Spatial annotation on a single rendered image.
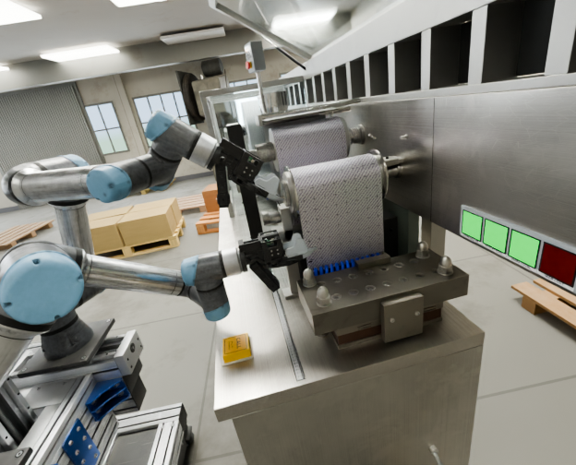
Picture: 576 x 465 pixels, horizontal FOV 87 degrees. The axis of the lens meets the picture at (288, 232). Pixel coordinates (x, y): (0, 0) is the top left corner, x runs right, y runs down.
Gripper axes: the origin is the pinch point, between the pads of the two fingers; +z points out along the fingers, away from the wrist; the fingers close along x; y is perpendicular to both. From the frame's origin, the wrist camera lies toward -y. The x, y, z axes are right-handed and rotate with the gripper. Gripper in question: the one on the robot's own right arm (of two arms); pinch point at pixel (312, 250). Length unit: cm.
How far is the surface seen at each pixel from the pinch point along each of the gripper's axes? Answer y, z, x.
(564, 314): -98, 152, 38
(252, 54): 57, 0, 57
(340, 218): 7.8, 8.9, -0.3
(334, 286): -6.0, 2.1, -11.0
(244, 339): -16.5, -23.7, -9.0
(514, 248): 8.8, 29.3, -34.4
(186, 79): 118, -76, 684
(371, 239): -0.8, 17.7, -0.3
